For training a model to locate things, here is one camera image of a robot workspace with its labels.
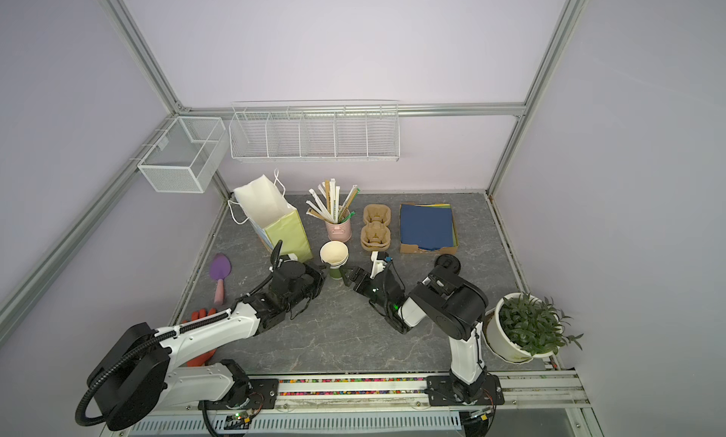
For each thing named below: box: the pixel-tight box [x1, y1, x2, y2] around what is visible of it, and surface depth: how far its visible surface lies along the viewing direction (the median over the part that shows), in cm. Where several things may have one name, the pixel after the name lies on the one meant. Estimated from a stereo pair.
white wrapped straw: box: [330, 177, 336, 224], surface depth 101 cm
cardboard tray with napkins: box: [398, 202, 460, 255], surface depth 107 cm
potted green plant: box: [485, 292, 585, 364], surface depth 70 cm
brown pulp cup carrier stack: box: [361, 203, 392, 252], surface depth 104 cm
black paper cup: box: [319, 240, 350, 267], surface depth 91 cm
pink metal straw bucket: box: [325, 217, 352, 243], surface depth 101 cm
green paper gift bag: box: [227, 168, 314, 262], surface depth 91 cm
